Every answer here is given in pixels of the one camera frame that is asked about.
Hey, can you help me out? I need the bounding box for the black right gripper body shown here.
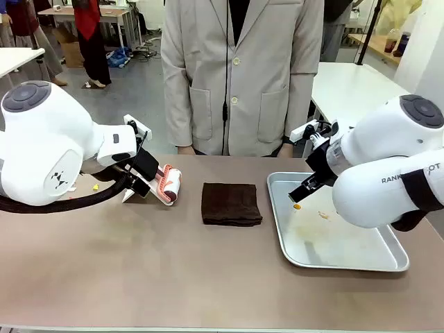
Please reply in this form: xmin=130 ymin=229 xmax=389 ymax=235
xmin=304 ymin=140 xmax=340 ymax=190

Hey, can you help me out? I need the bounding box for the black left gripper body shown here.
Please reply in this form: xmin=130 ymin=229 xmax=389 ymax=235
xmin=117 ymin=165 xmax=151 ymax=199

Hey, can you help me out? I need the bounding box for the brown cloth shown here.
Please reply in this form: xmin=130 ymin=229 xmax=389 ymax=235
xmin=200 ymin=182 xmax=264 ymax=227

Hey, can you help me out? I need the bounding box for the white folded stand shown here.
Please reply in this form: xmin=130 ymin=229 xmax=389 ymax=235
xmin=121 ymin=172 xmax=174 ymax=208

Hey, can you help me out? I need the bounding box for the pink white lint roller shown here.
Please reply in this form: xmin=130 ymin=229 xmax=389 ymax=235
xmin=155 ymin=163 xmax=182 ymax=206

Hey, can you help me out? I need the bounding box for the silver metal tray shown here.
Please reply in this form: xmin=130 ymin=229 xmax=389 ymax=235
xmin=266 ymin=171 xmax=411 ymax=273

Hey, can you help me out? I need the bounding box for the large white table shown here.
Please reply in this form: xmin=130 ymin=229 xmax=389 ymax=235
xmin=309 ymin=62 xmax=412 ymax=159

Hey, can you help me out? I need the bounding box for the person in beige jacket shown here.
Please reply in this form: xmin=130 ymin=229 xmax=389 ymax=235
xmin=160 ymin=0 xmax=325 ymax=157

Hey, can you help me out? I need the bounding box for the person in grey trousers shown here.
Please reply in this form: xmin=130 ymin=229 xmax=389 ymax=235
xmin=319 ymin=0 xmax=353 ymax=63

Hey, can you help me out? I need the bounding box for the wooden table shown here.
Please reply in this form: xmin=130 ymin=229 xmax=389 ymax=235
xmin=348 ymin=33 xmax=403 ymax=66

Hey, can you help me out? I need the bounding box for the blue plastic bag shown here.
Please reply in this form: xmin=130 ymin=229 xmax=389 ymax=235
xmin=105 ymin=46 xmax=132 ymax=69

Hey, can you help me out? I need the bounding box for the black pole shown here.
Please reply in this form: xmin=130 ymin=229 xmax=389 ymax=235
xmin=355 ymin=0 xmax=383 ymax=66

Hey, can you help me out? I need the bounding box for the bottle with red liquid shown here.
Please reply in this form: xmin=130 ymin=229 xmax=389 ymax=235
xmin=384 ymin=28 xmax=400 ymax=54

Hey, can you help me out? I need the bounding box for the dark bottle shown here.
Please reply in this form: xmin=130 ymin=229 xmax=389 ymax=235
xmin=391 ymin=31 xmax=412 ymax=57

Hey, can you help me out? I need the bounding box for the person in red top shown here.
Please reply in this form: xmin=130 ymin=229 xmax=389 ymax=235
xmin=71 ymin=0 xmax=112 ymax=88

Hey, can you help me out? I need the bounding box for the cardboard box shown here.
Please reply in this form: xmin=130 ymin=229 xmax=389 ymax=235
xmin=55 ymin=27 xmax=86 ymax=69

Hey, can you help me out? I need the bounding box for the person in khaki trousers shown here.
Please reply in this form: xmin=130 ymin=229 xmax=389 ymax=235
xmin=6 ymin=0 xmax=69 ymax=87

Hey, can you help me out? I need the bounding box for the person in yellow coat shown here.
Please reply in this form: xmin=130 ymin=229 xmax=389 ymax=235
xmin=375 ymin=0 xmax=423 ymax=36

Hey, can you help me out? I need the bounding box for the brown top work table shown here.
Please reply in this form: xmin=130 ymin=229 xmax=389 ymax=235
xmin=37 ymin=6 xmax=142 ymax=53

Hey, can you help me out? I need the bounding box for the white side table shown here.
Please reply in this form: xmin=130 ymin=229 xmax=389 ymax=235
xmin=0 ymin=46 xmax=46 ymax=80

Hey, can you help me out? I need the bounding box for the person in blue sleeve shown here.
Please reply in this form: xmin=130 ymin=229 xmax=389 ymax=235
xmin=0 ymin=0 xmax=17 ymax=48

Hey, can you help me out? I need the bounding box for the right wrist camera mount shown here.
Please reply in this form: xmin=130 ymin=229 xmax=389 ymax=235
xmin=289 ymin=119 xmax=332 ymax=148

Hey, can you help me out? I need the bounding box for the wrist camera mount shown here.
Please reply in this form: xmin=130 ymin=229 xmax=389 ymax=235
xmin=123 ymin=113 xmax=153 ymax=140
xmin=289 ymin=119 xmax=332 ymax=148

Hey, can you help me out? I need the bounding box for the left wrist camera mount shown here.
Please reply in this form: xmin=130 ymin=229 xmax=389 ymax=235
xmin=123 ymin=113 xmax=153 ymax=140

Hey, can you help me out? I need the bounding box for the black left arm cable sleeve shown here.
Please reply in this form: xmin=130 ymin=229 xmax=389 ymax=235
xmin=0 ymin=178 xmax=131 ymax=214

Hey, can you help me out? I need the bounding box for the black arm cable sleeve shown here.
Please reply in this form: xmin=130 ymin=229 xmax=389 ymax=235
xmin=391 ymin=169 xmax=444 ymax=232
xmin=0 ymin=178 xmax=131 ymax=214

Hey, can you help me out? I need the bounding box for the black right arm cable sleeve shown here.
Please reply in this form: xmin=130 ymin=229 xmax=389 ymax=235
xmin=391 ymin=169 xmax=444 ymax=232

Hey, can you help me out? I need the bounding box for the black hanging cable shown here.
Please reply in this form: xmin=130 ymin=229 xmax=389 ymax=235
xmin=221 ymin=0 xmax=230 ymax=156

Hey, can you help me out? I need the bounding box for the floor cable bundle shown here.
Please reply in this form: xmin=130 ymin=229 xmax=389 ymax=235
xmin=134 ymin=36 xmax=163 ymax=62

